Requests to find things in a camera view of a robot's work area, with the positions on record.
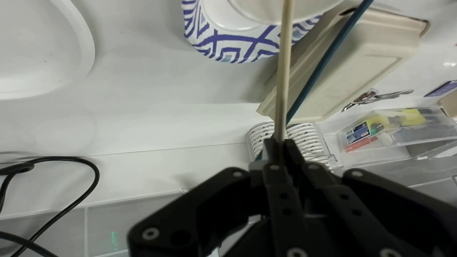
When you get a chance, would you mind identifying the small blue card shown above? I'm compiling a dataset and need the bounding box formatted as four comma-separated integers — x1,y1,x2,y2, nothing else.
424,78,457,99

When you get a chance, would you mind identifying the beige moulded fibre tray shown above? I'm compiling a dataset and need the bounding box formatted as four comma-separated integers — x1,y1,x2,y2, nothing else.
255,2,429,124

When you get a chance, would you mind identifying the blue patterned paper plate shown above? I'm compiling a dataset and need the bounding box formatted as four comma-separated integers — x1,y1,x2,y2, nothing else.
179,0,325,65

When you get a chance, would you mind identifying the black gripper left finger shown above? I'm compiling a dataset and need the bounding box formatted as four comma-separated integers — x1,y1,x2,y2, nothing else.
127,138,305,257

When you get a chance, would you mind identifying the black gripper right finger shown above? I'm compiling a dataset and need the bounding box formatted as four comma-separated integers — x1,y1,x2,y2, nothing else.
284,139,457,257

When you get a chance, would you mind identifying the black power cable with plug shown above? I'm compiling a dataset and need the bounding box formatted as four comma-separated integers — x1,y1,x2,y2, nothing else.
0,154,101,257

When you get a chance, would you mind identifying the clear plastic container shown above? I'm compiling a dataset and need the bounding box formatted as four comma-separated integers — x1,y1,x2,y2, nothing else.
321,105,457,161

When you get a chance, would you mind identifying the cream chopstick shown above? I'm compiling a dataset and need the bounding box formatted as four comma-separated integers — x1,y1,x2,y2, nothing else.
272,0,295,144

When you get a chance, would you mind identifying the teal chopstick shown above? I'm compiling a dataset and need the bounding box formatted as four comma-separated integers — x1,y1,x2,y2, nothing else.
254,0,377,161

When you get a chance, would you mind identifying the small wooden box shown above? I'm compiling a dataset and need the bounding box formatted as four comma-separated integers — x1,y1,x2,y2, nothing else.
437,89,457,118

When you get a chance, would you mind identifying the stack of printed paper cups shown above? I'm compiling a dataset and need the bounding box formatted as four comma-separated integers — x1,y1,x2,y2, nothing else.
244,119,335,171

